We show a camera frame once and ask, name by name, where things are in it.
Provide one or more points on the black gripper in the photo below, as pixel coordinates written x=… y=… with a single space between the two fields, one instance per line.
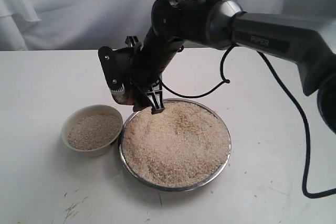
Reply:
x=148 y=59

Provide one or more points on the brown wooden cup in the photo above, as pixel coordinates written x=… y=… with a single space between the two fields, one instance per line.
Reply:
x=125 y=95

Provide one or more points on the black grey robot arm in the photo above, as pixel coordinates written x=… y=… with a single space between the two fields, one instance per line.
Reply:
x=307 y=42

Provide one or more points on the white ceramic bowl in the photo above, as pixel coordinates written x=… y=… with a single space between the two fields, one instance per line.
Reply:
x=82 y=113

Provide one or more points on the rice heap on plate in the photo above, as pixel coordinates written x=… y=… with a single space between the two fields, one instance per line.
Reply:
x=176 y=142

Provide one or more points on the uncooked white rice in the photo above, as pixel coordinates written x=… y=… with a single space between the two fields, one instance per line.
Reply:
x=95 y=131

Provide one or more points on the large steel plate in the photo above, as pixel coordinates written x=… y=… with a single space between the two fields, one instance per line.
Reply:
x=126 y=161

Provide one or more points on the white backdrop curtain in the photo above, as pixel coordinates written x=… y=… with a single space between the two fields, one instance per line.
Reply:
x=90 y=24

